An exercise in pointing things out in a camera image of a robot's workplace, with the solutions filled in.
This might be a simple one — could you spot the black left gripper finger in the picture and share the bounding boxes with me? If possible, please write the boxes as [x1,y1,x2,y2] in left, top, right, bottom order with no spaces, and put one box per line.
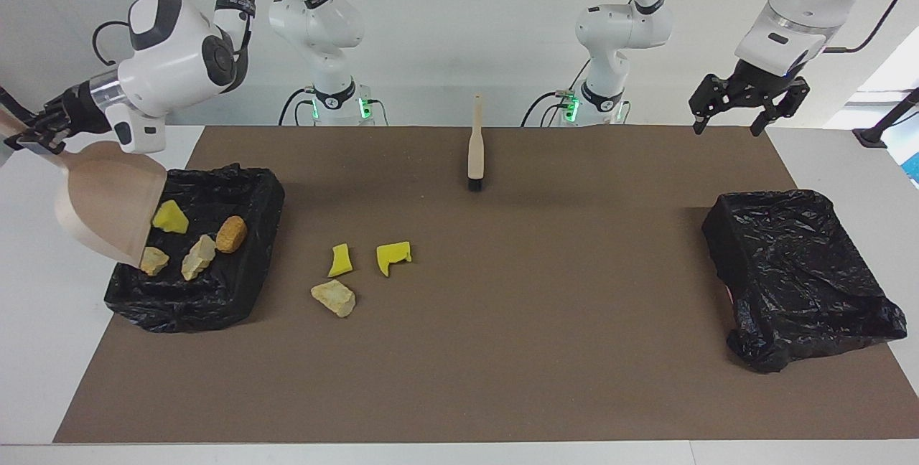
[751,77,811,137]
[689,74,744,136]

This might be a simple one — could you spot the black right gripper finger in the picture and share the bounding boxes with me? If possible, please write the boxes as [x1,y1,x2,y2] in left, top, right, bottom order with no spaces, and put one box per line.
[32,99,69,128]
[4,123,71,156]

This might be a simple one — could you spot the beige plastic dustpan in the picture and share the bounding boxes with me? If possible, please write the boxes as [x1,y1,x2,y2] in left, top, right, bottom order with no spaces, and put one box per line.
[0,103,168,268]

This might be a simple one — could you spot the yellow sponge chunk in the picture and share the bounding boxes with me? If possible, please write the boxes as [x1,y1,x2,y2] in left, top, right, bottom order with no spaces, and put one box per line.
[151,199,190,234]

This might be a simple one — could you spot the tan bread piece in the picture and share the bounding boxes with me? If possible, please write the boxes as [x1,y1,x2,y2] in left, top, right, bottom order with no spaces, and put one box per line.
[139,246,171,277]

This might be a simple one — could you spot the pale cream bread piece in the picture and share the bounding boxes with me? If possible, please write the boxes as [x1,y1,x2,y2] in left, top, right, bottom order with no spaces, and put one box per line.
[181,234,217,281]

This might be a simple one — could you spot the brown round bread roll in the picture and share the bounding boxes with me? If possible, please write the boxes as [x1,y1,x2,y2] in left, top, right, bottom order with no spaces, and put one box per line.
[215,215,248,254]

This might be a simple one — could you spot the beige hand brush black bristles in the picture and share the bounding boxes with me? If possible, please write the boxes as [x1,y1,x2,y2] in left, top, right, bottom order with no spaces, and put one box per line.
[467,95,486,192]

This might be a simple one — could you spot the curved yellow sponge piece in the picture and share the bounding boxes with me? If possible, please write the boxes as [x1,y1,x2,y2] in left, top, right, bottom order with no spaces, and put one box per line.
[327,243,354,278]

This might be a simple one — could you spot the large pale bread chunk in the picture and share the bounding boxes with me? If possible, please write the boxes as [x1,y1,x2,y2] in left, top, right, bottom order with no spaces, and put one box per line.
[310,279,357,319]

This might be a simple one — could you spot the notched yellow sponge piece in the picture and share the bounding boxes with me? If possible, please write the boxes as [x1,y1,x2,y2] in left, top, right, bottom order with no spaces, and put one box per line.
[376,241,413,278]

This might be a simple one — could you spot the black bag lined bin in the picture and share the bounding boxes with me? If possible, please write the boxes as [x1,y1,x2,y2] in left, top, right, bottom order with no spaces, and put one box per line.
[701,189,908,374]
[104,163,286,334]

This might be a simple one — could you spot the black clamp stand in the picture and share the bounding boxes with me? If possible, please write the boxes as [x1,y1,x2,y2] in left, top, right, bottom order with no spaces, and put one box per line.
[0,86,33,125]
[852,87,919,149]

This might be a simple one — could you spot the brown table mat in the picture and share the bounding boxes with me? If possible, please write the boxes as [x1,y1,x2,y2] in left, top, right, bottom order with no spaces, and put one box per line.
[53,126,919,444]

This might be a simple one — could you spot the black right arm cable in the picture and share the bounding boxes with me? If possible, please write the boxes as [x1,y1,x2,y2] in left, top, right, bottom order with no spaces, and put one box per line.
[92,0,257,67]

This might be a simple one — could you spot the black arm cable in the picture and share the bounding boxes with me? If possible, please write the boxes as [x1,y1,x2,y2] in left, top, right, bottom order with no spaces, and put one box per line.
[92,0,257,67]
[664,0,919,55]

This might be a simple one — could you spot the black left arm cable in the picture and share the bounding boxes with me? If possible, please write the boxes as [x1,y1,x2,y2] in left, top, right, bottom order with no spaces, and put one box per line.
[664,0,919,55]

